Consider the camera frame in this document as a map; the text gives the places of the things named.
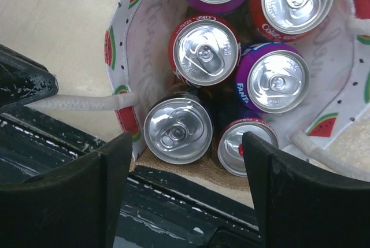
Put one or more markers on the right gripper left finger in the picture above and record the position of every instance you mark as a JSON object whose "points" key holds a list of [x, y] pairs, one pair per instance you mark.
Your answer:
{"points": [[75, 205]]}

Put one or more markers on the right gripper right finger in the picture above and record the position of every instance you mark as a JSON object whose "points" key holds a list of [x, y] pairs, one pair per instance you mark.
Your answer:
{"points": [[298, 204]]}

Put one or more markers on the watermelon print canvas bag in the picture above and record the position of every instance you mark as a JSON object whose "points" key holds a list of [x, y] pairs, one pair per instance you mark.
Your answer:
{"points": [[334, 115]]}

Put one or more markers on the silver blue red can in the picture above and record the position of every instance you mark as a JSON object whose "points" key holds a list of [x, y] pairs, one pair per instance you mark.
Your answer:
{"points": [[232, 124]]}

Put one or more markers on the dark black soda can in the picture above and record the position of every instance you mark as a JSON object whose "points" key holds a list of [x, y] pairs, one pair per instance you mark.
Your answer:
{"points": [[178, 129]]}

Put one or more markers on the purple fanta can centre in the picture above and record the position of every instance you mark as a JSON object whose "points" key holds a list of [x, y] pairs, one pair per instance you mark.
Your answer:
{"points": [[271, 77]]}

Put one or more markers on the red coke can centre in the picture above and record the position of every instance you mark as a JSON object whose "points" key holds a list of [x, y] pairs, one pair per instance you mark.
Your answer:
{"points": [[204, 50]]}

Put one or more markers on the red coke can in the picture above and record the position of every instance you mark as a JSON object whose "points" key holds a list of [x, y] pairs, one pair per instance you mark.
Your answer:
{"points": [[204, 50], [285, 20]]}

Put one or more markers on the red coke can far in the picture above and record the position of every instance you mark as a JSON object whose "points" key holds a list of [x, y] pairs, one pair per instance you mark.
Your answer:
{"points": [[285, 20]]}

